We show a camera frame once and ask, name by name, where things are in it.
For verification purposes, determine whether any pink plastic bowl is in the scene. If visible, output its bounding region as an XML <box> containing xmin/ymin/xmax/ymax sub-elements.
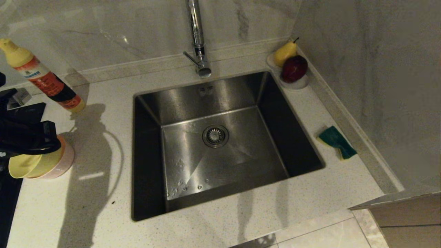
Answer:
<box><xmin>34</xmin><ymin>134</ymin><xmax>75</xmax><ymax>179</ymax></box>

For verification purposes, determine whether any yellow plastic bowl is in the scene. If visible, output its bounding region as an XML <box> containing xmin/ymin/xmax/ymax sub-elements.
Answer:
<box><xmin>9</xmin><ymin>143</ymin><xmax>64</xmax><ymax>179</ymax></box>

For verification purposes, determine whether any orange yellow detergent bottle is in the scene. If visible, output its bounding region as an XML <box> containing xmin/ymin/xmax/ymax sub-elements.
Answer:
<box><xmin>0</xmin><ymin>38</ymin><xmax>86</xmax><ymax>113</ymax></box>

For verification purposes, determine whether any yellow green sponge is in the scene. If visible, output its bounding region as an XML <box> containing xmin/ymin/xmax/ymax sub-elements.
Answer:
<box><xmin>318</xmin><ymin>126</ymin><xmax>358</xmax><ymax>160</ymax></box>

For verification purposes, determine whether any stainless steel sink basin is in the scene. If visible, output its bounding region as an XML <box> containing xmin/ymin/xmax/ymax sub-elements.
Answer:
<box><xmin>131</xmin><ymin>71</ymin><xmax>326</xmax><ymax>221</ymax></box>

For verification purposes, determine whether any black glass cooktop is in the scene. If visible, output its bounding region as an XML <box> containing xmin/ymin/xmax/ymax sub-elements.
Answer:
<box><xmin>0</xmin><ymin>102</ymin><xmax>46</xmax><ymax>248</ymax></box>

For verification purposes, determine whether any round metal drain strainer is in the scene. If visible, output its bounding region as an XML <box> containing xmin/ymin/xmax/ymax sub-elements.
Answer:
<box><xmin>202</xmin><ymin>124</ymin><xmax>229</xmax><ymax>148</ymax></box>

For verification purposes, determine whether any chrome faucet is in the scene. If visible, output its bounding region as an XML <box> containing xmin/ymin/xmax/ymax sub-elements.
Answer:
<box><xmin>183</xmin><ymin>0</ymin><xmax>212</xmax><ymax>78</ymax></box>

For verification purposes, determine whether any yellow pear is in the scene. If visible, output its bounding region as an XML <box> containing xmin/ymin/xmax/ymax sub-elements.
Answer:
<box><xmin>274</xmin><ymin>37</ymin><xmax>299</xmax><ymax>67</ymax></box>

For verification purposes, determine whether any dark red apple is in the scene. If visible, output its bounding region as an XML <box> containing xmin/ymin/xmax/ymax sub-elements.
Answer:
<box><xmin>281</xmin><ymin>55</ymin><xmax>308</xmax><ymax>83</ymax></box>

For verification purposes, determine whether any small white fruit dish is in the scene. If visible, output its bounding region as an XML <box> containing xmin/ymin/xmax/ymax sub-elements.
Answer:
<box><xmin>266</xmin><ymin>52</ymin><xmax>309</xmax><ymax>91</ymax></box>

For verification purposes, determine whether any light wooden cabinet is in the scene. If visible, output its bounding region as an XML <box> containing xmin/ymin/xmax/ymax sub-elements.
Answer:
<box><xmin>348</xmin><ymin>191</ymin><xmax>441</xmax><ymax>248</ymax></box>

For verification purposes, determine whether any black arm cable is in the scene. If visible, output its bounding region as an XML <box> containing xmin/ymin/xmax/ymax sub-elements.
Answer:
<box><xmin>0</xmin><ymin>136</ymin><xmax>62</xmax><ymax>155</ymax></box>

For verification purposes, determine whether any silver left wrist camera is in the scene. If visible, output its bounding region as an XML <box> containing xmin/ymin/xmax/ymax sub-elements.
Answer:
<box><xmin>8</xmin><ymin>88</ymin><xmax>32</xmax><ymax>110</ymax></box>

